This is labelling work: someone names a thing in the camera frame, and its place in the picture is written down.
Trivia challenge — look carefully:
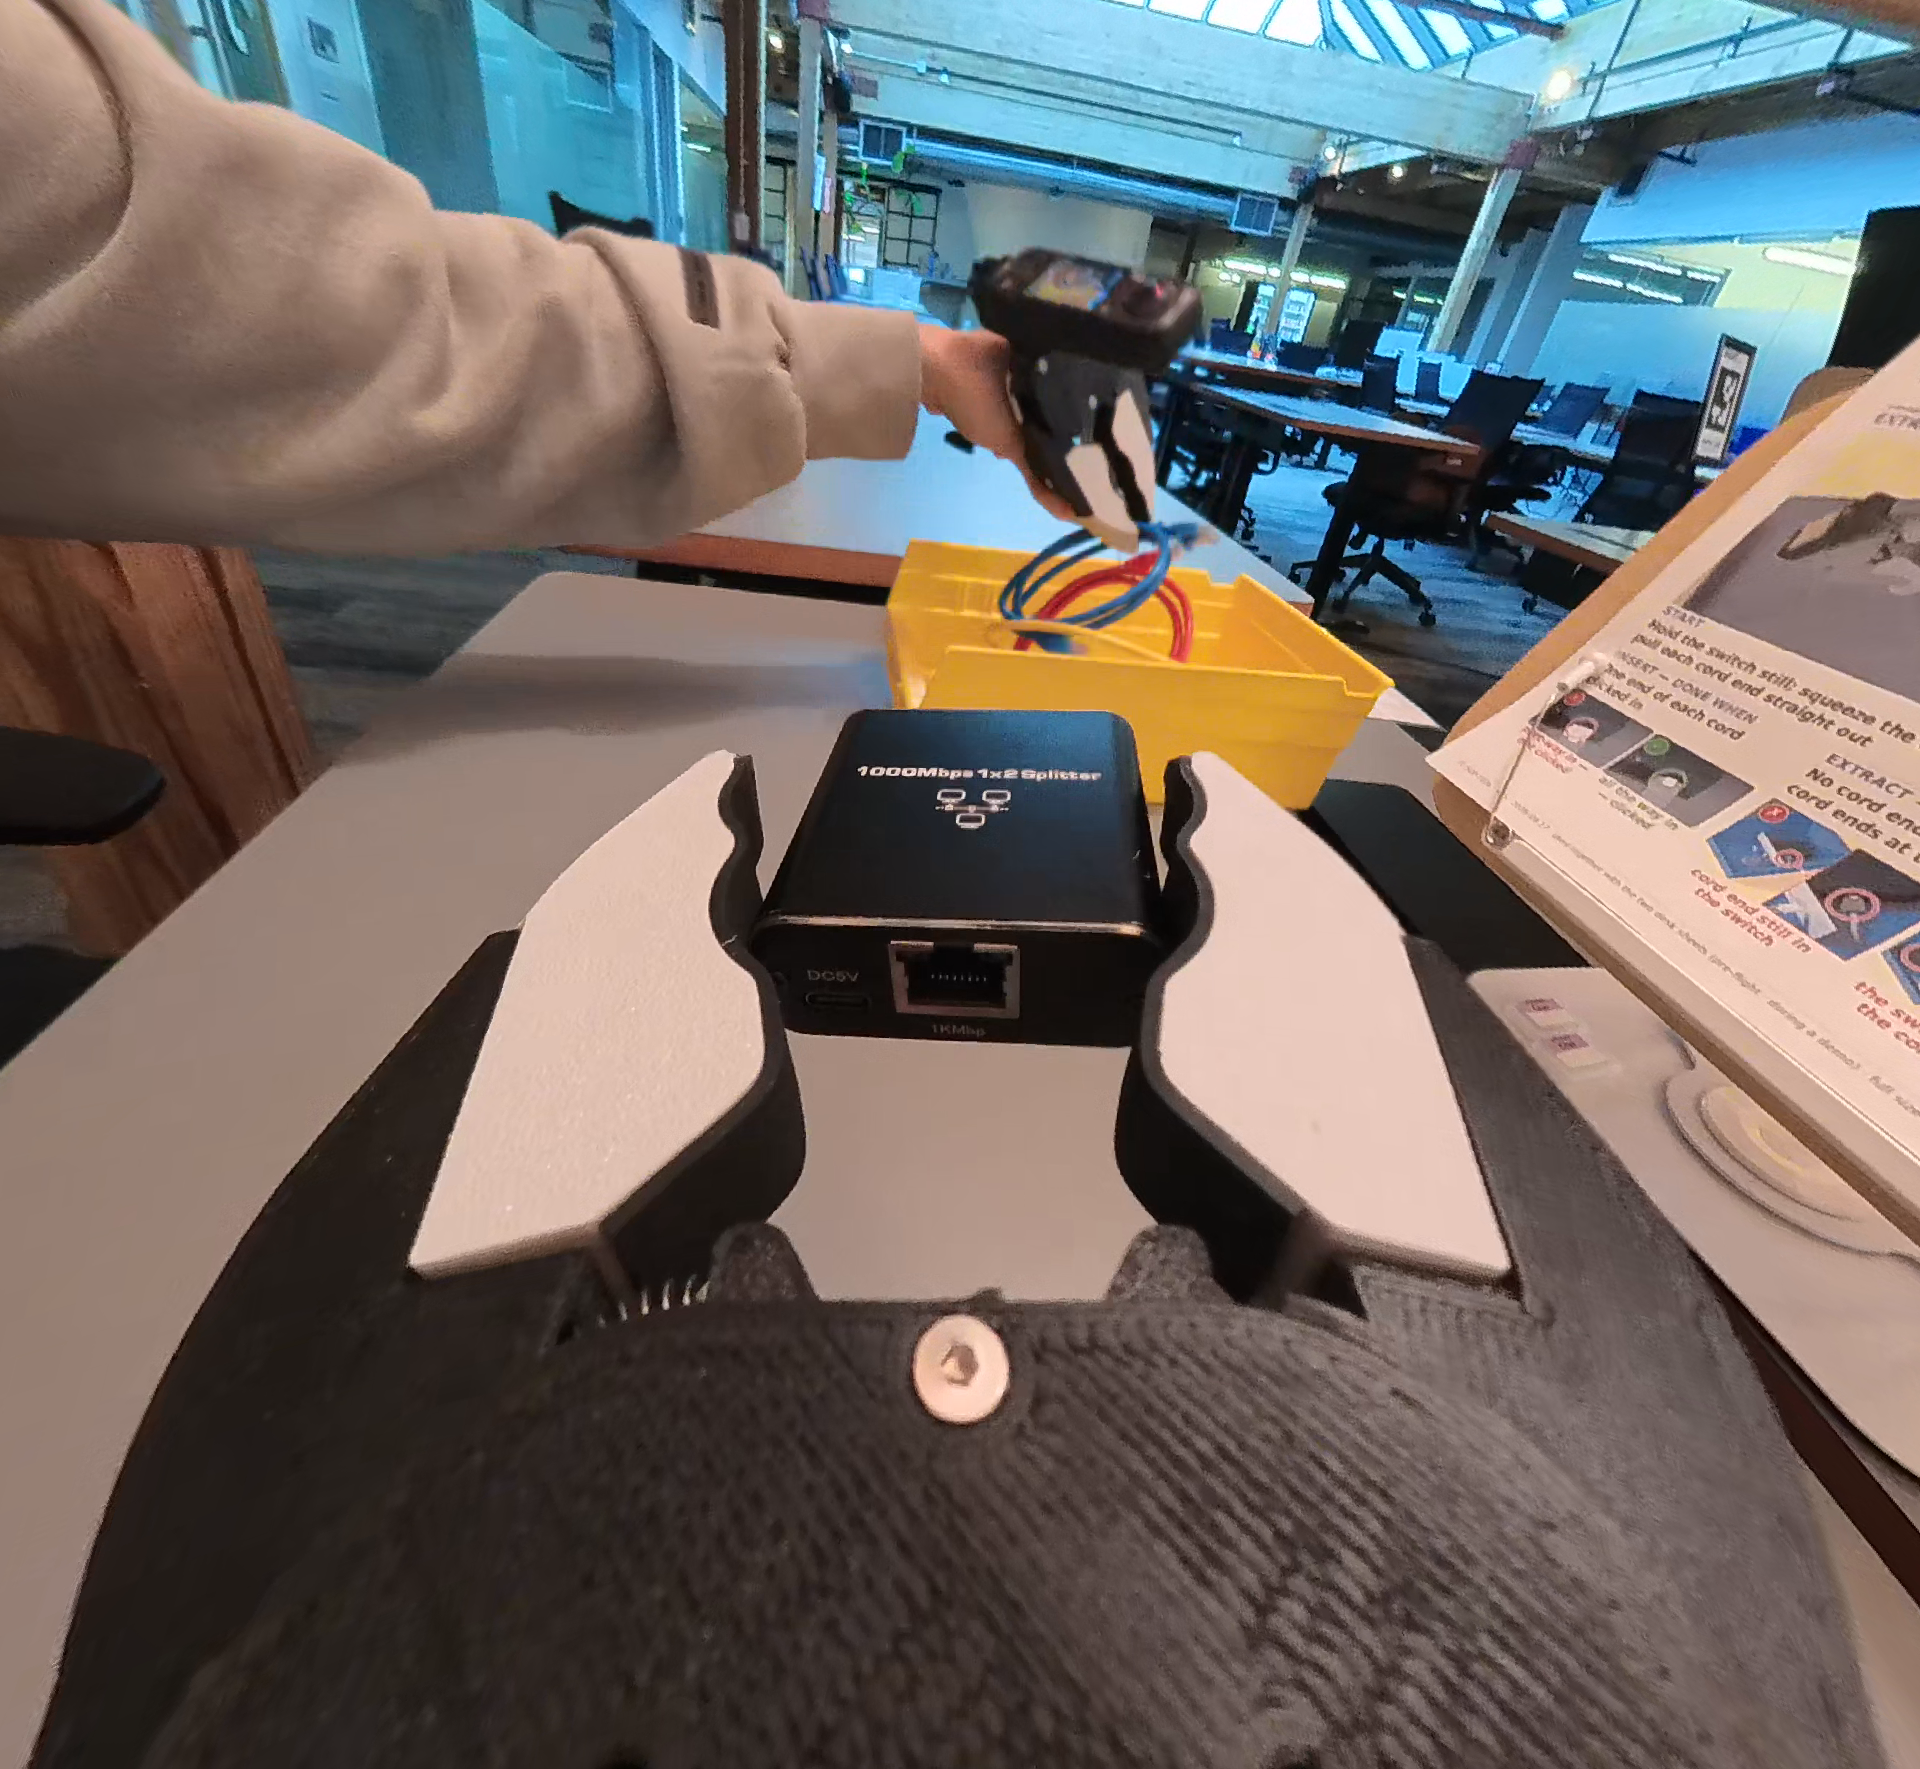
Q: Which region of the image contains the instruction sheet on stand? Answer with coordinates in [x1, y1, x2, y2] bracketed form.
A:
[1433, 368, 1920, 1254]

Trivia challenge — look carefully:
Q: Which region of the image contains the black ethernet splitter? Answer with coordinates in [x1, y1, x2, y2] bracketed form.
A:
[748, 705, 1174, 1046]

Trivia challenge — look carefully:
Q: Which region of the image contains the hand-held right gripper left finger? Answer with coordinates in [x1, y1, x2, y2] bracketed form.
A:
[402, 752, 809, 1287]

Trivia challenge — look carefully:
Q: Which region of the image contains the white table with wood edge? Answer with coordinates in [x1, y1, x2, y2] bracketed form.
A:
[556, 413, 1310, 599]

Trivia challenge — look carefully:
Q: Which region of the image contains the white stand base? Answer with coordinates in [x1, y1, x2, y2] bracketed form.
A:
[1472, 963, 1920, 1512]

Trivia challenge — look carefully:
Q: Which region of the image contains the person's left forearm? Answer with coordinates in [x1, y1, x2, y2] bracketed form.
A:
[0, 0, 929, 563]

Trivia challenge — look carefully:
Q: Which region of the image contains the blue ethernet cable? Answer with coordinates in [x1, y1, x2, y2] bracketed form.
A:
[992, 514, 1215, 668]

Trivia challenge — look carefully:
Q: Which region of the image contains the group of wooden office desks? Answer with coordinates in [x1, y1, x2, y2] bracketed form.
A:
[1156, 330, 1731, 599]

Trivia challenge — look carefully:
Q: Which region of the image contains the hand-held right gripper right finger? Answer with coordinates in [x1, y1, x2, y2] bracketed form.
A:
[1115, 752, 1517, 1310]

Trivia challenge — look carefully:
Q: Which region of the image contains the black desk chair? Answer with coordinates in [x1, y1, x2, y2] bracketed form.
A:
[0, 725, 168, 1063]

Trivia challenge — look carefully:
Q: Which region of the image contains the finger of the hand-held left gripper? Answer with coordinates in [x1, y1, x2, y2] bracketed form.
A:
[1108, 383, 1160, 529]
[1060, 435, 1144, 554]

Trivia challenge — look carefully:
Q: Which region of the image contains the yellow ethernet cable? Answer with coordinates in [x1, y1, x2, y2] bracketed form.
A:
[971, 614, 1176, 672]

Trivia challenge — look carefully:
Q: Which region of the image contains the yellow plastic bin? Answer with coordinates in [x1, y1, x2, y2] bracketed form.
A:
[881, 538, 1399, 816]

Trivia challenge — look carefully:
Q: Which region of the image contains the person's left hand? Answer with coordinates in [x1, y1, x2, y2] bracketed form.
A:
[919, 330, 1040, 483]

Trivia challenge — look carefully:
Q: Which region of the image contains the red ethernet cable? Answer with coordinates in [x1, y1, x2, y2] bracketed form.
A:
[1021, 563, 1194, 656]

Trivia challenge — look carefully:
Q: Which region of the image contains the fiducial marker sign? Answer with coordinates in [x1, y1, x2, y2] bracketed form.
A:
[1706, 339, 1763, 471]

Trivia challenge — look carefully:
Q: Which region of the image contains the group of black office chairs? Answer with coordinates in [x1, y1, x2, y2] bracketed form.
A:
[1174, 317, 1711, 630]

